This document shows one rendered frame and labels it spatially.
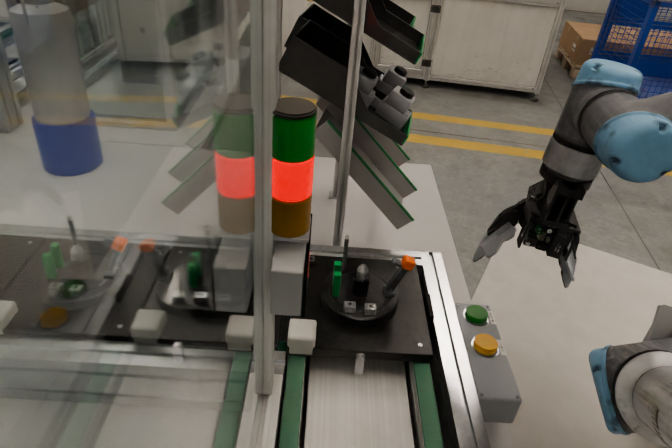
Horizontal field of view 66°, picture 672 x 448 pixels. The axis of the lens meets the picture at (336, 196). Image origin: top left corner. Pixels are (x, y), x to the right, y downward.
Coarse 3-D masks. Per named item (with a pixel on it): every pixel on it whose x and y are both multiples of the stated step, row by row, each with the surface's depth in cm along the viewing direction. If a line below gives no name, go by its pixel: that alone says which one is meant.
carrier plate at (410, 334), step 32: (320, 256) 104; (320, 288) 96; (416, 288) 98; (320, 320) 89; (416, 320) 91; (288, 352) 84; (320, 352) 84; (352, 352) 84; (384, 352) 84; (416, 352) 85
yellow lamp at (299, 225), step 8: (272, 200) 58; (304, 200) 58; (272, 208) 59; (280, 208) 58; (288, 208) 58; (296, 208) 58; (304, 208) 59; (272, 216) 60; (280, 216) 59; (288, 216) 59; (296, 216) 59; (304, 216) 59; (272, 224) 60; (280, 224) 59; (288, 224) 59; (296, 224) 59; (304, 224) 60; (272, 232) 61; (280, 232) 60; (288, 232) 60; (296, 232) 60; (304, 232) 61
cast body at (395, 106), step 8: (400, 88) 104; (408, 88) 103; (376, 96) 105; (392, 96) 101; (400, 96) 101; (408, 96) 101; (376, 104) 105; (384, 104) 103; (392, 104) 102; (400, 104) 102; (408, 104) 101; (376, 112) 104; (384, 112) 103; (392, 112) 103; (400, 112) 102; (408, 112) 105; (392, 120) 103; (400, 120) 103; (400, 128) 104
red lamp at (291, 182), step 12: (276, 168) 56; (288, 168) 55; (300, 168) 56; (312, 168) 57; (276, 180) 57; (288, 180) 56; (300, 180) 56; (312, 180) 58; (276, 192) 57; (288, 192) 57; (300, 192) 57
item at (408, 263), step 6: (402, 258) 90; (408, 258) 89; (396, 264) 89; (402, 264) 89; (408, 264) 88; (414, 264) 88; (402, 270) 90; (396, 276) 90; (402, 276) 90; (390, 282) 92; (396, 282) 91; (390, 288) 92
